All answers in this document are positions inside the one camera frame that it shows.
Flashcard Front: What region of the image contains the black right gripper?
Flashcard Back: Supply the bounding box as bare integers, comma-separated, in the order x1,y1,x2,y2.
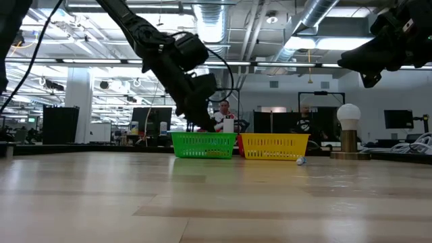
337,0,432,89

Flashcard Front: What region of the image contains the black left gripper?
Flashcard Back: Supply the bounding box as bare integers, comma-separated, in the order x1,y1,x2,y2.
141,50,217,133

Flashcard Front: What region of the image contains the person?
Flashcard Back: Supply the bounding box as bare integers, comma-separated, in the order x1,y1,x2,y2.
292,103,329,142
211,100,238,133

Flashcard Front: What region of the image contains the green plastic basket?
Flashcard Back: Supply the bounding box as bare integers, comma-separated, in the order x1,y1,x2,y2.
171,132,238,160

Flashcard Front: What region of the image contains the white jug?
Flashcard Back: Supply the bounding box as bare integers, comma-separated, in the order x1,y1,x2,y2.
222,117,235,134

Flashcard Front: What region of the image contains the white globe lamp brass base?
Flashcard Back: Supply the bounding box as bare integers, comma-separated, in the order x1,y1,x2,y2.
329,103,371,161

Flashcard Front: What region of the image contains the black computer monitor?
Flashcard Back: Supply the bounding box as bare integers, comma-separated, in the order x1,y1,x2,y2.
383,109,414,130
131,107,173,136

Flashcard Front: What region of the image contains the long light bar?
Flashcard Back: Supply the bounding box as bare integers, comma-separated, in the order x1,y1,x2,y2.
5,57,432,70

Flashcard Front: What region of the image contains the black partition panel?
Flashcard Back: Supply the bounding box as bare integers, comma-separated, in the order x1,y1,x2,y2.
252,111,338,134

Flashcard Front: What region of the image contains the yellow plastic basket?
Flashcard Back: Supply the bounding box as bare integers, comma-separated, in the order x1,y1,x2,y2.
240,132,311,161

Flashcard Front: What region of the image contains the black cabinet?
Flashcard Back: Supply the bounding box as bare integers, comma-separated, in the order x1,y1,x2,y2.
43,105,80,145

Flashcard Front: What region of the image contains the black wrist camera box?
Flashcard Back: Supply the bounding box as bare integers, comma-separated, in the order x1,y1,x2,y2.
192,72,219,101

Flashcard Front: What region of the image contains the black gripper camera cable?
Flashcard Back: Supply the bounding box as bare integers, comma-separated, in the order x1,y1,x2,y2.
171,31,235,103

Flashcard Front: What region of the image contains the yellow hanging cord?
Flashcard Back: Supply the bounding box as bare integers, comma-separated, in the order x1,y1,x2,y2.
306,49,313,84

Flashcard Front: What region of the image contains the silver ventilation duct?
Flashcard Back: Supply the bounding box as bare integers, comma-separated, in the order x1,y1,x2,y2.
269,0,340,65
192,0,234,102

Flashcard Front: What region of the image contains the white cable bundle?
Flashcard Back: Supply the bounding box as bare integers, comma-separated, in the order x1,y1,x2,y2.
359,132,432,155

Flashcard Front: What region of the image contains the long black arm cable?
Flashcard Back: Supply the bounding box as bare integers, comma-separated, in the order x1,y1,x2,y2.
0,0,65,115

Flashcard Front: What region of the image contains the black hanging camera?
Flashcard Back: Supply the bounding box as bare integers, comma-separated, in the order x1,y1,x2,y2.
11,30,26,47

